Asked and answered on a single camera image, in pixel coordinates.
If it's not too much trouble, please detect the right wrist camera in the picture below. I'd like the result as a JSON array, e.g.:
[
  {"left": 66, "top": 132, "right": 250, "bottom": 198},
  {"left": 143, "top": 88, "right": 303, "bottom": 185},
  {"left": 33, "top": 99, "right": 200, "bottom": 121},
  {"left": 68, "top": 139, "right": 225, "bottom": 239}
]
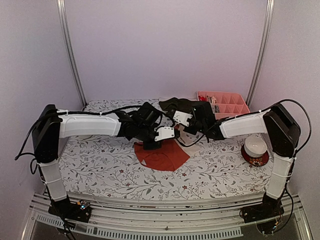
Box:
[{"left": 192, "top": 101, "right": 216, "bottom": 125}]

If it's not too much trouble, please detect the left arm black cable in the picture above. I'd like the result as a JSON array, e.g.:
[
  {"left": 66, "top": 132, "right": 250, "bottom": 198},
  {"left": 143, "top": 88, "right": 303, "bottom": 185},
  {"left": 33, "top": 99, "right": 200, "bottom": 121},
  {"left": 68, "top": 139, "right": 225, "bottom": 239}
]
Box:
[{"left": 14, "top": 105, "right": 141, "bottom": 176}]

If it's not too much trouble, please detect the aluminium frame post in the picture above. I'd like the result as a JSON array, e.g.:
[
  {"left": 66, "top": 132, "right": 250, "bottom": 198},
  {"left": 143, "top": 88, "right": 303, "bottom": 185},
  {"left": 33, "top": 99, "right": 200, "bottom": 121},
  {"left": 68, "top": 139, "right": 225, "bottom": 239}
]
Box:
[
  {"left": 56, "top": 0, "right": 87, "bottom": 107},
  {"left": 246, "top": 0, "right": 275, "bottom": 107}
]

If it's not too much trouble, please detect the red floral saucer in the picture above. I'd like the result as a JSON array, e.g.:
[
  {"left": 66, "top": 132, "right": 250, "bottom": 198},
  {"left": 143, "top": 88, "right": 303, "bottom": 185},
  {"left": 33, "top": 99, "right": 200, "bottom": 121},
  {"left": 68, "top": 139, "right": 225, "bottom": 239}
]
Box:
[{"left": 241, "top": 145, "right": 269, "bottom": 167}]

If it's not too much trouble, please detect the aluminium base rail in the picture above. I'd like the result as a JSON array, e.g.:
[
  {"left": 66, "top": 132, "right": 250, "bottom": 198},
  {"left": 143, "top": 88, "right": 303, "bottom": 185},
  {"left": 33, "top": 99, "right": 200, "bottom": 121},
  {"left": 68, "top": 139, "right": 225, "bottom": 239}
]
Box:
[{"left": 20, "top": 192, "right": 313, "bottom": 240}]

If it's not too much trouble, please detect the pink divided organizer tray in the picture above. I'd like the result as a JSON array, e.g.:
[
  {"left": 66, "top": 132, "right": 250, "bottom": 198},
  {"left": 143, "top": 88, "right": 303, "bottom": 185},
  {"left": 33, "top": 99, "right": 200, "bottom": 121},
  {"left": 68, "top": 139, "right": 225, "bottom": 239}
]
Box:
[{"left": 196, "top": 91, "right": 250, "bottom": 120}]

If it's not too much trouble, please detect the right robot arm white sleeve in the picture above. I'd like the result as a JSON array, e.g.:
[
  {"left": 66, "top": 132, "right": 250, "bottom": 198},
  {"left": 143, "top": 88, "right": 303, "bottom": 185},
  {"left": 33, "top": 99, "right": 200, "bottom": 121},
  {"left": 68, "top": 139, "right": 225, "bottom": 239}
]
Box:
[{"left": 216, "top": 103, "right": 301, "bottom": 224}]

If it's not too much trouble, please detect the left robot arm white sleeve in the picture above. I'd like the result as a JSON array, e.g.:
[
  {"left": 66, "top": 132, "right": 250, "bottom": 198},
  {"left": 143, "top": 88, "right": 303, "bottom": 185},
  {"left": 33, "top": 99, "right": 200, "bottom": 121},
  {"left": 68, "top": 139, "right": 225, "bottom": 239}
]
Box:
[{"left": 31, "top": 104, "right": 122, "bottom": 223}]

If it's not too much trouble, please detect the floral patterned table mat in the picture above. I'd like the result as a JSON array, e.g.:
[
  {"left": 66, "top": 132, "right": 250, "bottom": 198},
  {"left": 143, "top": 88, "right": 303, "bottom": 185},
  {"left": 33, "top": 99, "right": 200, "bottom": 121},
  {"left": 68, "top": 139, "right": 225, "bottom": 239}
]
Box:
[{"left": 49, "top": 98, "right": 275, "bottom": 201}]

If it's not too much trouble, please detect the dark olive cloth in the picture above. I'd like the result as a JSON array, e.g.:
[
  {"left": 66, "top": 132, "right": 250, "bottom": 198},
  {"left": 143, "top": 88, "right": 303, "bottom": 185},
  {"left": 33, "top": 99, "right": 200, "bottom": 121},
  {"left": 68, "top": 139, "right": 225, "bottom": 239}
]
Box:
[{"left": 158, "top": 97, "right": 196, "bottom": 117}]

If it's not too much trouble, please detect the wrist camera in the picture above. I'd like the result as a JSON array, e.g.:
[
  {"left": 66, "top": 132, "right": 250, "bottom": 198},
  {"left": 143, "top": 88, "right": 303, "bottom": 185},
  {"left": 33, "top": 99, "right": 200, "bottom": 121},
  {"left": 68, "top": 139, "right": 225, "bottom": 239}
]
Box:
[
  {"left": 137, "top": 102, "right": 163, "bottom": 128},
  {"left": 192, "top": 101, "right": 216, "bottom": 125}
]

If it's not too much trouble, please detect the right aluminium frame post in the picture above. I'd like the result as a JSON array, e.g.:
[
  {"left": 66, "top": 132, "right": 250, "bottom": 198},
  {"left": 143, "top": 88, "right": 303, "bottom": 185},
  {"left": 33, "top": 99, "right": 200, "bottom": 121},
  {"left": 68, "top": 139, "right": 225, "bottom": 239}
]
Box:
[{"left": 246, "top": 0, "right": 275, "bottom": 107}]

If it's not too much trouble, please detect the white bowl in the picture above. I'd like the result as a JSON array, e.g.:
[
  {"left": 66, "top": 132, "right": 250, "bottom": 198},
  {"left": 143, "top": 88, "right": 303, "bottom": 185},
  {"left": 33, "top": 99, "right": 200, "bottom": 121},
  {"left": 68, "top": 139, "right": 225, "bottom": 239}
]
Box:
[{"left": 244, "top": 136, "right": 267, "bottom": 158}]

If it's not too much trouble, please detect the robot arm white sleeve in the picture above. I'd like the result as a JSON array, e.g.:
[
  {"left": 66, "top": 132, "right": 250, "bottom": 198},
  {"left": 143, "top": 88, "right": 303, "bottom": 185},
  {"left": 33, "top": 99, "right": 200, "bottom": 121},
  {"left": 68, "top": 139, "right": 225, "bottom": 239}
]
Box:
[
  {"left": 216, "top": 103, "right": 301, "bottom": 224},
  {"left": 31, "top": 104, "right": 122, "bottom": 223}
]

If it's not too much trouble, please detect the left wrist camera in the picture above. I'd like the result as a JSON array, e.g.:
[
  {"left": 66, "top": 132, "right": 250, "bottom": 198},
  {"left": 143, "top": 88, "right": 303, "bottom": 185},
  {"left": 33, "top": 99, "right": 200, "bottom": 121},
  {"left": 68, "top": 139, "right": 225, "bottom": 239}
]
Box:
[{"left": 137, "top": 102, "right": 163, "bottom": 128}]

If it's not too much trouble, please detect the left aluminium frame post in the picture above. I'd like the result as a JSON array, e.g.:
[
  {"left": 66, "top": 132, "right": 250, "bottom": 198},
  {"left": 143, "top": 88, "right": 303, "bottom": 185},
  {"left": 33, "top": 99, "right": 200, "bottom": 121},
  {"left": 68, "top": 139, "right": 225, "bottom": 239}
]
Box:
[{"left": 56, "top": 0, "right": 87, "bottom": 107}]

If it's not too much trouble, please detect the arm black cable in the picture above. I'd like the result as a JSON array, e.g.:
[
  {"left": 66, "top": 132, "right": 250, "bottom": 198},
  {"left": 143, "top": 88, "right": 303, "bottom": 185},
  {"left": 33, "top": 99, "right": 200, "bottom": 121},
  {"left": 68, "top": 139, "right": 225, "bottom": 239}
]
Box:
[
  {"left": 14, "top": 105, "right": 141, "bottom": 176},
  {"left": 264, "top": 98, "right": 313, "bottom": 156}
]

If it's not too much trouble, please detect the red underwear white waistband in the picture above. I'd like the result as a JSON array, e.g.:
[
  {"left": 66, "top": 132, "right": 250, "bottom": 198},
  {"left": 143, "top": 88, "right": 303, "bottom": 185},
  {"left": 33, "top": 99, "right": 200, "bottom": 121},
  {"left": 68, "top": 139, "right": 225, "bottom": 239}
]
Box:
[{"left": 134, "top": 139, "right": 201, "bottom": 172}]

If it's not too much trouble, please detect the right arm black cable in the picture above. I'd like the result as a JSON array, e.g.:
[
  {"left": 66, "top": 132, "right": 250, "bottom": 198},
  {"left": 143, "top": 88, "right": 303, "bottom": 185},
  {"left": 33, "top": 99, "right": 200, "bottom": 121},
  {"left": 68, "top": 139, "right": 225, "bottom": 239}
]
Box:
[{"left": 264, "top": 98, "right": 313, "bottom": 156}]

